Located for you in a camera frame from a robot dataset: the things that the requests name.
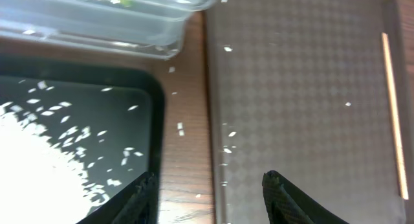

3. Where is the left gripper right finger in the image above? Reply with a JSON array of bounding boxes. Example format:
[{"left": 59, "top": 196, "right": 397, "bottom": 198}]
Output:
[{"left": 262, "top": 170, "right": 347, "bottom": 224}]

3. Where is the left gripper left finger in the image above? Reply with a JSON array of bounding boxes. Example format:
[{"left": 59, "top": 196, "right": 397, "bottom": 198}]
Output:
[{"left": 77, "top": 172, "right": 158, "bottom": 224}]

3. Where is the wooden chopstick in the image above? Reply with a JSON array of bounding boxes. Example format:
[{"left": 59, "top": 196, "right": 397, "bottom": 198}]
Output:
[{"left": 381, "top": 32, "right": 409, "bottom": 200}]

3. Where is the black tray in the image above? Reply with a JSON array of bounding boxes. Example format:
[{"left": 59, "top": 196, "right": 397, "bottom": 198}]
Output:
[{"left": 1, "top": 55, "right": 164, "bottom": 224}]

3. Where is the spilled rice pile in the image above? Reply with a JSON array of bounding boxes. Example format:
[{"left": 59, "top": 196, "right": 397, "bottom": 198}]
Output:
[{"left": 0, "top": 80, "right": 145, "bottom": 224}]

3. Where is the brown serving tray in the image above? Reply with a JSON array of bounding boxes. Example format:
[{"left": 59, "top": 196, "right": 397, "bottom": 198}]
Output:
[{"left": 206, "top": 0, "right": 413, "bottom": 223}]

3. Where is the clear plastic bin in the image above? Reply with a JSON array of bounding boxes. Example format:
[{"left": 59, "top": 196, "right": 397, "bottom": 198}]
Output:
[{"left": 1, "top": 0, "right": 217, "bottom": 60}]

